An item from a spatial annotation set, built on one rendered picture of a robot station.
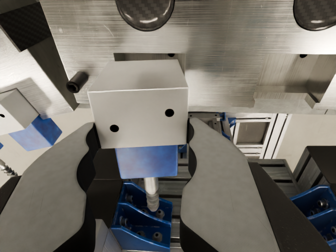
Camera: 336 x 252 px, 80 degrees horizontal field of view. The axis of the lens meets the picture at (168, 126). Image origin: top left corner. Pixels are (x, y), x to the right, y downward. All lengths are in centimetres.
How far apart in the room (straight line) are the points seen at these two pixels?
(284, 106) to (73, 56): 26
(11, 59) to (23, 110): 5
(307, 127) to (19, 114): 148
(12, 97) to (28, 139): 6
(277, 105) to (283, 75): 10
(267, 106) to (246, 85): 14
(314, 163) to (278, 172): 10
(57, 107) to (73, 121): 128
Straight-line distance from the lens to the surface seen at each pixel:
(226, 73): 16
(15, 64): 26
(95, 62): 17
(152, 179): 17
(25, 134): 30
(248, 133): 115
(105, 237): 36
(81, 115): 147
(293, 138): 157
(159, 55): 18
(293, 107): 32
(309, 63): 21
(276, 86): 21
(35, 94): 27
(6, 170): 41
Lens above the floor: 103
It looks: 50 degrees down
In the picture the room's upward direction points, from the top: 173 degrees counter-clockwise
